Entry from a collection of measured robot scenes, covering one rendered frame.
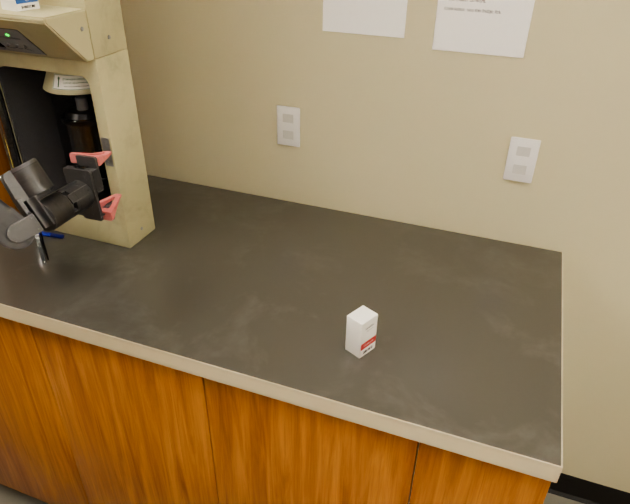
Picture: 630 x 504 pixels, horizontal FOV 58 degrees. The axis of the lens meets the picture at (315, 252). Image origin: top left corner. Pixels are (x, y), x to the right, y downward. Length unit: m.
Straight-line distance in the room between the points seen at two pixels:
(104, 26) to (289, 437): 0.95
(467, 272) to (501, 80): 0.46
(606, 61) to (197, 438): 1.24
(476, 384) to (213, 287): 0.61
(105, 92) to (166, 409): 0.72
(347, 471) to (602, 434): 1.02
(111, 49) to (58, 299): 0.56
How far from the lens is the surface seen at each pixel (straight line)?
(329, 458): 1.22
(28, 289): 1.45
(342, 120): 1.57
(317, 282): 1.33
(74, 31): 1.30
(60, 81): 1.46
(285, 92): 1.61
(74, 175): 1.19
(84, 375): 1.45
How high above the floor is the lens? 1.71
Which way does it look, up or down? 32 degrees down
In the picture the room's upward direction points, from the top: 1 degrees clockwise
